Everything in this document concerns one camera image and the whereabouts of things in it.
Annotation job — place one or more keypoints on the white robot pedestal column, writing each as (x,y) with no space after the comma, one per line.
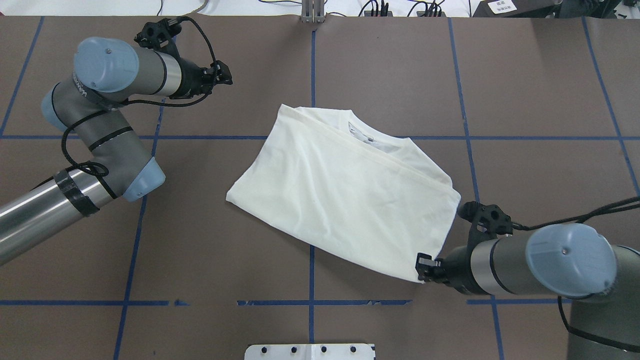
(311,351)

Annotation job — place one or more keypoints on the aluminium frame post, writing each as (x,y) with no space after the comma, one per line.
(313,11)

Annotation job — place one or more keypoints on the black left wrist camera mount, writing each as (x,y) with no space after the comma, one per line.
(159,36)

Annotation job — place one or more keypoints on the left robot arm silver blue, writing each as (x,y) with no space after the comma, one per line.
(107,159)

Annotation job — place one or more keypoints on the cream long sleeve shirt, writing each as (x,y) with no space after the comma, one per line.
(327,178)

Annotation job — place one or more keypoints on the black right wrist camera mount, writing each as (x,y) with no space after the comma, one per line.
(487,222)

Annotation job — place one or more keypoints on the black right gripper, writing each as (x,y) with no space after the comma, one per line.
(456,269)

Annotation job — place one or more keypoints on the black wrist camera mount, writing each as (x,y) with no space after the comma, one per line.
(487,222)
(159,36)

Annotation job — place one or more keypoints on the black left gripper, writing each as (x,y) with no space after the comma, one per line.
(190,80)

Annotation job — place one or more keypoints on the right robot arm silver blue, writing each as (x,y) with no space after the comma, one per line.
(596,284)

